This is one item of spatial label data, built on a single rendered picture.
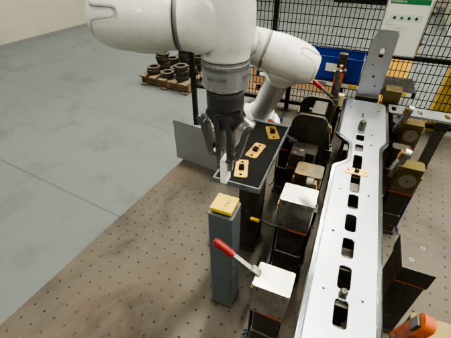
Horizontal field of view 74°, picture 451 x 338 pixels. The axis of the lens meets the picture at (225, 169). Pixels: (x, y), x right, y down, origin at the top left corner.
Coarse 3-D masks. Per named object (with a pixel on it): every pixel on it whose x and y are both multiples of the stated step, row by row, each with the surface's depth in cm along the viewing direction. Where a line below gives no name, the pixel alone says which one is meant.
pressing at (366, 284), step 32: (352, 128) 138; (384, 128) 138; (352, 160) 119; (352, 192) 104; (320, 224) 92; (320, 256) 83; (352, 256) 84; (320, 288) 76; (352, 288) 76; (320, 320) 70; (352, 320) 70
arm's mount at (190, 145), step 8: (176, 128) 158; (184, 128) 155; (192, 128) 152; (200, 128) 150; (176, 136) 162; (184, 136) 159; (192, 136) 156; (200, 136) 153; (176, 144) 166; (184, 144) 162; (192, 144) 159; (200, 144) 156; (184, 152) 166; (192, 152) 163; (200, 152) 159; (208, 152) 156; (192, 160) 166; (200, 160) 163; (208, 160) 160; (216, 160) 157; (216, 168) 160
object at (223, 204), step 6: (216, 198) 79; (222, 198) 79; (228, 198) 79; (234, 198) 79; (216, 204) 77; (222, 204) 77; (228, 204) 77; (234, 204) 77; (216, 210) 76; (222, 210) 75; (228, 210) 75
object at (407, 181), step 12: (396, 168) 110; (408, 168) 108; (420, 168) 107; (396, 180) 112; (408, 180) 110; (420, 180) 110; (396, 192) 115; (408, 192) 113; (384, 204) 121; (396, 204) 119; (384, 216) 124; (396, 216) 121; (384, 228) 127; (396, 228) 126
